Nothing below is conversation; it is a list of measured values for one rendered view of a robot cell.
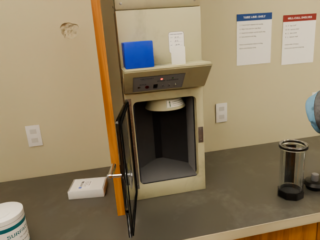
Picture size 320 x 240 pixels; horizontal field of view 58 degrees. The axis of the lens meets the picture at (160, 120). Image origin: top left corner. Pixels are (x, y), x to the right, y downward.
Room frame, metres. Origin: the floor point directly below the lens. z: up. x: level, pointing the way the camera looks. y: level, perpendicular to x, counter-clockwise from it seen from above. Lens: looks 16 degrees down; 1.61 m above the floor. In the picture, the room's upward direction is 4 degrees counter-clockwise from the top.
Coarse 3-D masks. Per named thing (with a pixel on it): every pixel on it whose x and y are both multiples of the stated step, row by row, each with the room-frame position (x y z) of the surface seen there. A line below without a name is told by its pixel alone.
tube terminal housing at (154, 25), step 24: (120, 24) 1.11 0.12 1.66; (144, 24) 1.12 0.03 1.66; (168, 24) 1.14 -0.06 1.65; (192, 24) 1.16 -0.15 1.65; (120, 48) 1.10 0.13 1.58; (168, 48) 1.14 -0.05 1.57; (192, 48) 1.15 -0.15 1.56; (120, 72) 1.16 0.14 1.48; (144, 96) 1.12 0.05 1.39; (168, 96) 1.14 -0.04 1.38; (144, 192) 1.11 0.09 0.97; (168, 192) 1.13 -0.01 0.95
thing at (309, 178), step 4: (312, 176) 1.10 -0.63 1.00; (316, 176) 1.09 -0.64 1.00; (304, 180) 1.11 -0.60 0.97; (308, 180) 1.10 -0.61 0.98; (312, 180) 1.10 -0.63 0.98; (316, 180) 1.09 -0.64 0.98; (308, 184) 1.08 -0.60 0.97; (312, 184) 1.07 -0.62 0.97; (316, 184) 1.07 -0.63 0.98; (308, 188) 1.09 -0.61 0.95; (312, 188) 1.07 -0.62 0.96; (316, 188) 1.06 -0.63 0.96
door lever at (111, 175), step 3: (111, 165) 0.89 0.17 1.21; (114, 165) 0.89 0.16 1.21; (111, 168) 0.87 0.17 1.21; (114, 168) 0.87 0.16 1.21; (111, 171) 0.84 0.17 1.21; (114, 171) 0.86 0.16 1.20; (108, 174) 0.83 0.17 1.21; (111, 174) 0.82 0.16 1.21; (114, 174) 0.83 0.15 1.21; (117, 174) 0.83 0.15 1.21; (120, 174) 0.82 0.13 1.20; (108, 177) 0.82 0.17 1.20; (111, 177) 0.82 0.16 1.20; (114, 177) 0.82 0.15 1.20; (117, 177) 0.82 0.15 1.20; (120, 177) 0.83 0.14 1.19
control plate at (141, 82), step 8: (136, 80) 1.03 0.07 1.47; (144, 80) 1.04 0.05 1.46; (152, 80) 1.05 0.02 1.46; (160, 80) 1.06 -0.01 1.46; (168, 80) 1.07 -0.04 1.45; (176, 80) 1.07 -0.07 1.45; (136, 88) 1.06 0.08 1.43; (144, 88) 1.07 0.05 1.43; (152, 88) 1.08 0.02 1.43; (160, 88) 1.09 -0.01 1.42; (168, 88) 1.10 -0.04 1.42
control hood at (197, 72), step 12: (132, 72) 1.00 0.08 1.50; (144, 72) 1.01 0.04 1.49; (156, 72) 1.02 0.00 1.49; (168, 72) 1.03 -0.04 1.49; (180, 72) 1.05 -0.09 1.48; (192, 72) 1.06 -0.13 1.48; (204, 72) 1.07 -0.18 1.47; (132, 84) 1.04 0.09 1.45; (192, 84) 1.11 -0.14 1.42; (204, 84) 1.13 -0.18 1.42
